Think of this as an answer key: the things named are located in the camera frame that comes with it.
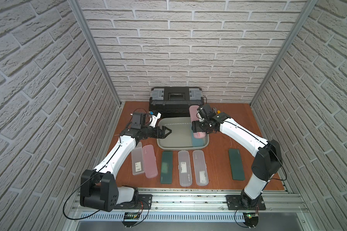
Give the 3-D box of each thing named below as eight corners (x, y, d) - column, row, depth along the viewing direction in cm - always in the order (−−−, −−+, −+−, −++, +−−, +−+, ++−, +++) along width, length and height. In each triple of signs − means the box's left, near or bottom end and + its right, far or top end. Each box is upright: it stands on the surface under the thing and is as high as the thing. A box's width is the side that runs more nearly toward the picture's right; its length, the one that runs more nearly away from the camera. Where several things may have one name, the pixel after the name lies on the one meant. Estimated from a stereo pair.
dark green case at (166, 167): (159, 184, 81) (159, 183, 80) (161, 152, 93) (161, 151, 92) (172, 184, 81) (172, 183, 80) (173, 152, 93) (173, 151, 92)
